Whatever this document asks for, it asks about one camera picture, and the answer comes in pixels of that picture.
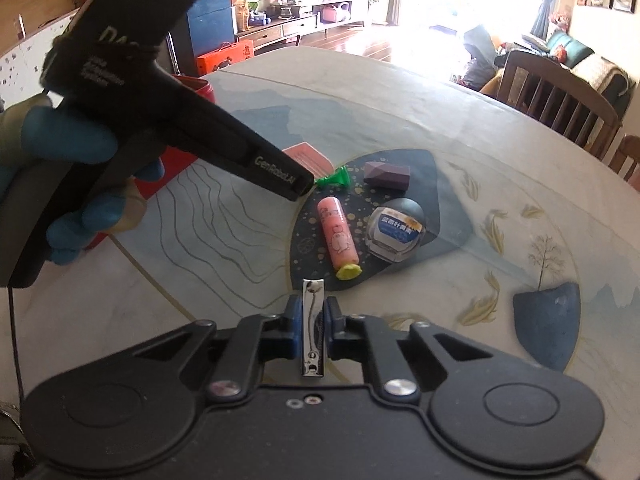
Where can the dark purple faceted box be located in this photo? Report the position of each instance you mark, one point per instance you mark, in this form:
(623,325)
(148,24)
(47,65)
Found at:
(386,176)

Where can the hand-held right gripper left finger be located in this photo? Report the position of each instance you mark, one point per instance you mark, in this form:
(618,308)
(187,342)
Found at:
(294,330)

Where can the grey bag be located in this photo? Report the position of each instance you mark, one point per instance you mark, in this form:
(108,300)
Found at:
(477,55)

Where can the person's left hand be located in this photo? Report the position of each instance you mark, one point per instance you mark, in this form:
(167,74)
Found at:
(65,132)

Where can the orange gift box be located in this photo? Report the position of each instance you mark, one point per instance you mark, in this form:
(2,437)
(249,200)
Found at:
(225,57)

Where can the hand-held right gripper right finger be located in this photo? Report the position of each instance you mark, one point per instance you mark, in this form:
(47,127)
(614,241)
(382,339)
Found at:
(334,330)

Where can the pink tube with yellow cap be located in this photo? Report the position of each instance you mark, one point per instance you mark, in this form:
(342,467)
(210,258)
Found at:
(337,232)

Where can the blue board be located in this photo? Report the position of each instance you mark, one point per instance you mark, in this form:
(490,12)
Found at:
(212,7)

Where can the round clear ink bottle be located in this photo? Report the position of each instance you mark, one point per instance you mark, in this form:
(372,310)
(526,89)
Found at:
(395,230)

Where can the wooden television cabinet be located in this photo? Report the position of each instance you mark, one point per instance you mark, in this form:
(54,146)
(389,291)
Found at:
(300,22)

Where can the printed tablecloth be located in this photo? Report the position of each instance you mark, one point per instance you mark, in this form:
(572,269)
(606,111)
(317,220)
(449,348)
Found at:
(500,170)

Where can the small green plastic funnel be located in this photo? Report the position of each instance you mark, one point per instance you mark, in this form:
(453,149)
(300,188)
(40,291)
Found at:
(335,177)

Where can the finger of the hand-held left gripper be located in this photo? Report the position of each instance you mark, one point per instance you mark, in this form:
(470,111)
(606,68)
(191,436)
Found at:
(240,150)

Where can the small pink ribbed box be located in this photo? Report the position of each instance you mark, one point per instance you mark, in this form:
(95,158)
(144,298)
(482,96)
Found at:
(310,157)

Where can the dark green sofa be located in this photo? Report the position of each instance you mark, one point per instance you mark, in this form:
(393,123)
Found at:
(585,60)

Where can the wooden slatted dining chair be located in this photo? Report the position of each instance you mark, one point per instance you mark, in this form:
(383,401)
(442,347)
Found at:
(555,95)

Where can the red box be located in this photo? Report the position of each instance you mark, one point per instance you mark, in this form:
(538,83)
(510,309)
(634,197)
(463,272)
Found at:
(170,170)

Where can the silver nail clipper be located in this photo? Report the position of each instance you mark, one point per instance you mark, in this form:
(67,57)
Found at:
(313,330)

